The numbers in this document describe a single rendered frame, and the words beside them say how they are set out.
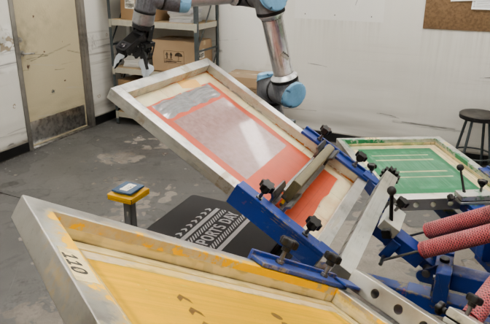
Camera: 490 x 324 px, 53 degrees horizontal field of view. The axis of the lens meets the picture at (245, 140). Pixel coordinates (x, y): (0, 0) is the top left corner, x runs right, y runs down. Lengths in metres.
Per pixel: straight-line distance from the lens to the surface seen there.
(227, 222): 1.92
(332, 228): 1.51
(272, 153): 1.71
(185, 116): 1.64
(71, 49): 6.11
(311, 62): 5.58
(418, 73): 5.35
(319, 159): 1.63
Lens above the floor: 1.87
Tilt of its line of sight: 19 degrees down
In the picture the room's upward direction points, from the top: straight up
